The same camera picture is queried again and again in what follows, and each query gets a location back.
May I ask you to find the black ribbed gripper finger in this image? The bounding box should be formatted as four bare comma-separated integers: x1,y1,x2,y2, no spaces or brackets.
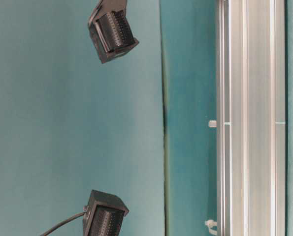
83,190,129,236
88,0,139,63

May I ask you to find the large aluminium extrusion rail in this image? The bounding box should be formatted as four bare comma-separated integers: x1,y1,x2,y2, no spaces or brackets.
216,0,287,236

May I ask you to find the white zip tie loop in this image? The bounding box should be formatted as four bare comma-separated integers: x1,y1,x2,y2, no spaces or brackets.
205,219,217,236

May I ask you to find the white zip tie head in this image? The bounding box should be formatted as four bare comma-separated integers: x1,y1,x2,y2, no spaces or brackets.
208,120,217,128

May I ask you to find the thin black cable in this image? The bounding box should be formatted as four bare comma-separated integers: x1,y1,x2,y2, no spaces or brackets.
39,211,87,236

